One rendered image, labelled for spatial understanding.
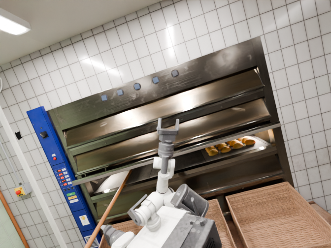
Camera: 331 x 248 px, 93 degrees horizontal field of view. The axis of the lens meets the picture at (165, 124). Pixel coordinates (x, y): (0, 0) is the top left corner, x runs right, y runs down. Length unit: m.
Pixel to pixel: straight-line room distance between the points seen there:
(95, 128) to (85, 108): 0.20
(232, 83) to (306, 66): 0.58
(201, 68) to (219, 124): 0.50
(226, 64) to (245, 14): 0.39
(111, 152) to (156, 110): 0.58
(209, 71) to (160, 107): 0.50
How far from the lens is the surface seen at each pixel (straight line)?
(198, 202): 0.84
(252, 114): 1.53
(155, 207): 0.68
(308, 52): 1.77
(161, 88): 1.39
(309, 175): 1.95
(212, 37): 1.49
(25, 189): 2.15
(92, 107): 1.57
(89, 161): 1.71
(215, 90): 1.43
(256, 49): 1.57
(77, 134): 1.69
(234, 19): 1.58
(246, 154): 1.60
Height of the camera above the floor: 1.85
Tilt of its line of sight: 8 degrees down
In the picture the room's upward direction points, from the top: 18 degrees counter-clockwise
